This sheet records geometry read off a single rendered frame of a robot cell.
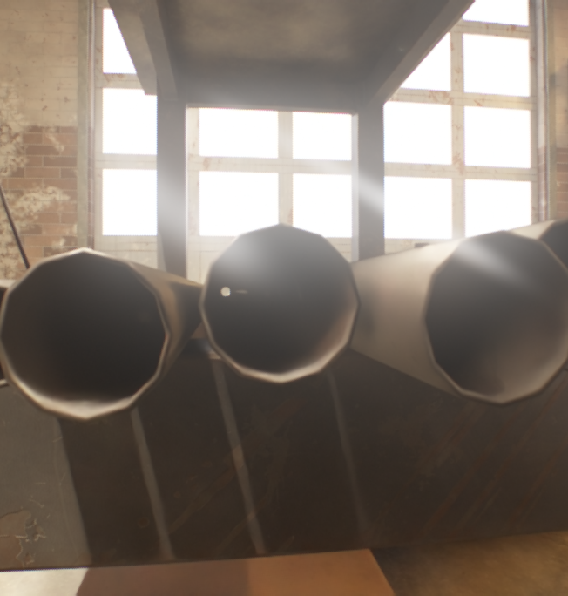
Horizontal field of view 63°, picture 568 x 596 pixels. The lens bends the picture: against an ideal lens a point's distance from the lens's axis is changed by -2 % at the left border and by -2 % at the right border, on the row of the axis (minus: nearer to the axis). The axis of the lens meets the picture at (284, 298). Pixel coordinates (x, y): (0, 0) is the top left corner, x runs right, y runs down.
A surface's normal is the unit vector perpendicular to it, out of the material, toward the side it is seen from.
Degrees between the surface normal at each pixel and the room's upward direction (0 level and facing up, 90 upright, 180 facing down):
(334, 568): 1
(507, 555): 0
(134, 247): 90
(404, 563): 0
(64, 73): 90
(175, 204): 90
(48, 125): 90
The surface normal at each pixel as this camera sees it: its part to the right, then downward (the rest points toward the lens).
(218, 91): 0.13, 0.01
